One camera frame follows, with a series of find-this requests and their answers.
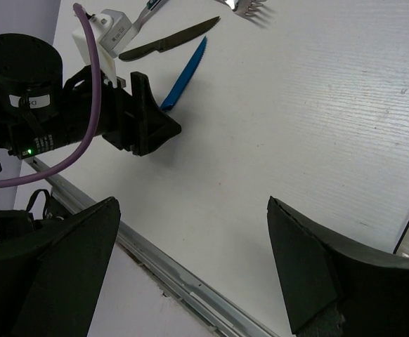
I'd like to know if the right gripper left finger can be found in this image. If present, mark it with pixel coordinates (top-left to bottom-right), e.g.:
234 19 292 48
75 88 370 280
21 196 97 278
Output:
0 197 121 336

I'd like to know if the aluminium table rail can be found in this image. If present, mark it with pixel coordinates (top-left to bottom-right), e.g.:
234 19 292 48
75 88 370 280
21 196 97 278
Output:
46 174 279 336

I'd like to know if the black knife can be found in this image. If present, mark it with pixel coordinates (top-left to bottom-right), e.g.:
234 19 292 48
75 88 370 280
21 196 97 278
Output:
118 16 221 62

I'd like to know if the pink handled fork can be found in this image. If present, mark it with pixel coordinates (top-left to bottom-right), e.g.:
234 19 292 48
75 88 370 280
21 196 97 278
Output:
217 0 273 27

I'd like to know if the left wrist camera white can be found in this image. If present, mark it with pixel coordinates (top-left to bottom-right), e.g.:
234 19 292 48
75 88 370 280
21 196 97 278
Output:
89 9 137 88

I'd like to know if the blue knife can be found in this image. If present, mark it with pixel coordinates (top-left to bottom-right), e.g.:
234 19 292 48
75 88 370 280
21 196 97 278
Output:
160 36 207 112

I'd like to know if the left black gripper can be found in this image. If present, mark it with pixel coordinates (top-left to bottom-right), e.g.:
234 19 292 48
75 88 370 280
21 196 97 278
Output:
0 33 182 159

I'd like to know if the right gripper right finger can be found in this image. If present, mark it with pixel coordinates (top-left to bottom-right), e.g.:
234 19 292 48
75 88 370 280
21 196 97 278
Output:
267 197 409 336

